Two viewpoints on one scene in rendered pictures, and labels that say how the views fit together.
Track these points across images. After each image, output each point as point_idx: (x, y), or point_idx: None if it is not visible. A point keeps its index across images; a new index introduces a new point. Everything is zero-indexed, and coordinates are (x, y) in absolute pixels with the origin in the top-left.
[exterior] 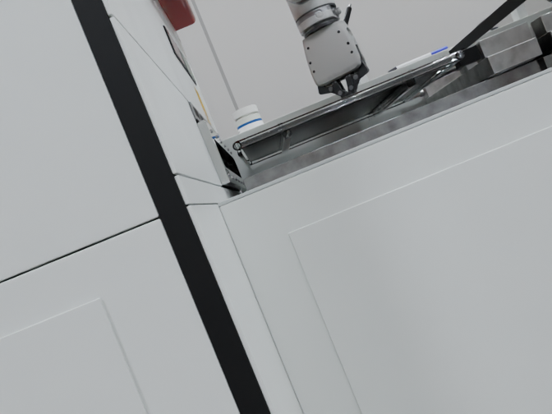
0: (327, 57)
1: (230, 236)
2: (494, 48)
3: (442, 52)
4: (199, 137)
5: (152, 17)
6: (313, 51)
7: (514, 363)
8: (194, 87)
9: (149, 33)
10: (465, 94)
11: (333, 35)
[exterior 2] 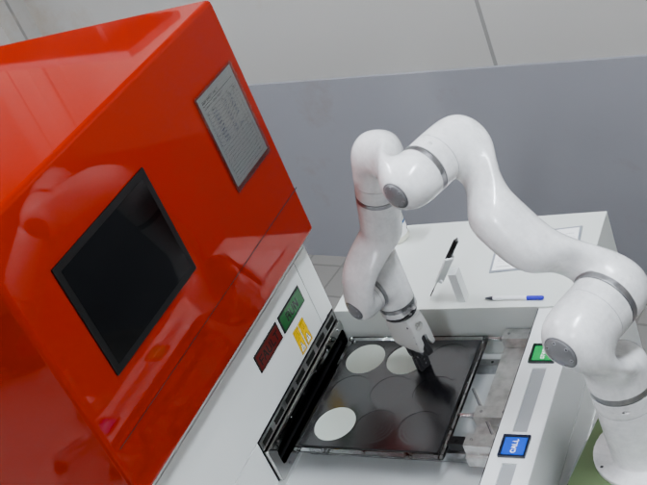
0: (399, 335)
1: None
2: (473, 451)
3: (531, 308)
4: (258, 480)
5: (232, 413)
6: (390, 324)
7: None
8: (293, 333)
9: (218, 479)
10: (457, 456)
11: (403, 328)
